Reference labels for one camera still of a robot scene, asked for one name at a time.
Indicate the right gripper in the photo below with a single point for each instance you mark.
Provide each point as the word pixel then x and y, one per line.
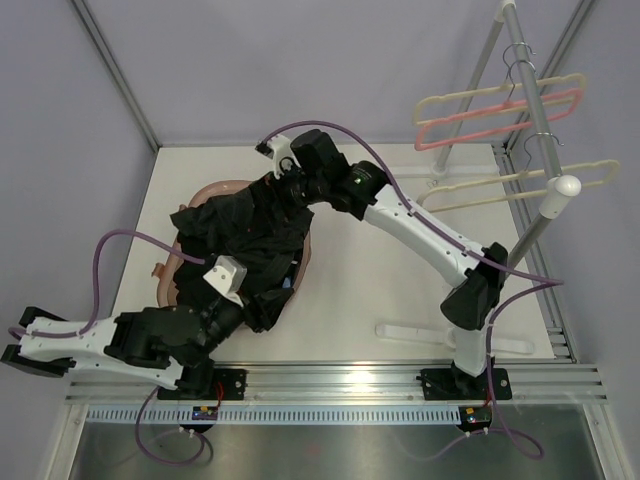
pixel 278 188

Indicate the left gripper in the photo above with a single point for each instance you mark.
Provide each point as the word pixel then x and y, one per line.
pixel 268 307

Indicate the dark striped shirt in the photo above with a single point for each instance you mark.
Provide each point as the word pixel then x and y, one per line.
pixel 263 236

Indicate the pink hanger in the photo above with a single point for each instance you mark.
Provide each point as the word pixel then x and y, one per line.
pixel 469 130

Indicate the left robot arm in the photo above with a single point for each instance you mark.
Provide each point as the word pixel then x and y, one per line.
pixel 167 346

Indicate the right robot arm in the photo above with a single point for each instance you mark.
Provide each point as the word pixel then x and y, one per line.
pixel 310 169

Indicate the pink translucent plastic basin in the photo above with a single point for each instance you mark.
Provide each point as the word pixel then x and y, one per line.
pixel 166 290

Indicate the white clothes rack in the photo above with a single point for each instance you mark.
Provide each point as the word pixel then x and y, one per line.
pixel 561 188

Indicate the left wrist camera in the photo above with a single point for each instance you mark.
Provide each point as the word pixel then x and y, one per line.
pixel 226 277

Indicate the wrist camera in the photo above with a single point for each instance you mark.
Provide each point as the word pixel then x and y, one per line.
pixel 226 277
pixel 278 150

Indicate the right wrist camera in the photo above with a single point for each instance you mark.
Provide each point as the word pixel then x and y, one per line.
pixel 278 150

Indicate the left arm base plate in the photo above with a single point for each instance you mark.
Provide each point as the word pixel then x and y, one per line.
pixel 230 383

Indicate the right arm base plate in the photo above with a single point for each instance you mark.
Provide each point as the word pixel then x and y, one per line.
pixel 451 383

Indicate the light blue cable duct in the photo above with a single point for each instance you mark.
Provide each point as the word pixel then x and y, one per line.
pixel 276 415

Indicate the aluminium mounting rail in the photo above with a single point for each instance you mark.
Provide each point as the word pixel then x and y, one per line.
pixel 546 383

